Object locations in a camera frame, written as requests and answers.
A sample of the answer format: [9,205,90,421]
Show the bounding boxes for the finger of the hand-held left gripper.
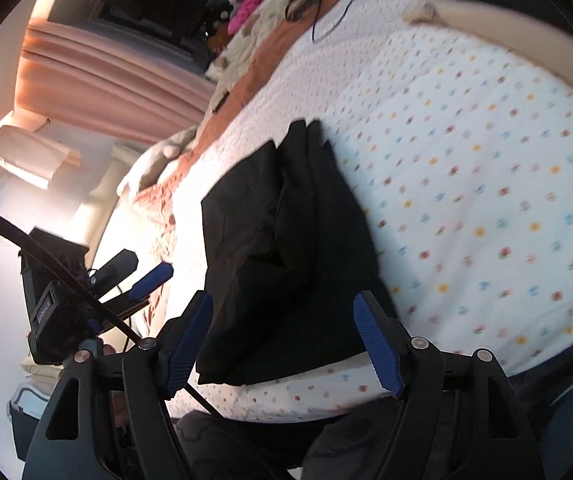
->
[91,248,140,293]
[121,261,174,306]

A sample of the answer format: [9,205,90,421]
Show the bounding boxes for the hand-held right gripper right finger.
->
[353,291,547,480]

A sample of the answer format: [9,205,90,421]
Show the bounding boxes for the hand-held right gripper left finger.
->
[21,291,214,480]

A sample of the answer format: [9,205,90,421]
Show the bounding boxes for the black garment with yellow print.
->
[196,119,399,387]

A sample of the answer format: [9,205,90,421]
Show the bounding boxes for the pile of cream clothes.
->
[204,0,347,81]

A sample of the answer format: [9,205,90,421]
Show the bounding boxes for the cream plush pillow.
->
[116,127,200,196]

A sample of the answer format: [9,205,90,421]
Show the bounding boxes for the person's dark pants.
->
[171,340,573,480]

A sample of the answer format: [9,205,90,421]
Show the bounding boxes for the white storage box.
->
[6,380,54,461]

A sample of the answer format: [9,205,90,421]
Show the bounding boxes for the white floral bedspread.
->
[91,0,573,423]

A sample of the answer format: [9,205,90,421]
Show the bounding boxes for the pink curtain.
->
[14,22,217,143]

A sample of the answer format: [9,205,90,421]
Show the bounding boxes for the brown plush toy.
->
[206,22,232,51]

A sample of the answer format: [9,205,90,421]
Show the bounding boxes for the pink garment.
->
[227,0,272,33]

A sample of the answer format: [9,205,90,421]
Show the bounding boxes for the cream garment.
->
[401,0,573,86]

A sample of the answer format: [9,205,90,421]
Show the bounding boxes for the thick black gripper cable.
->
[0,201,227,418]

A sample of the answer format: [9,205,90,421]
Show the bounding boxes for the thin black cable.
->
[310,0,361,43]

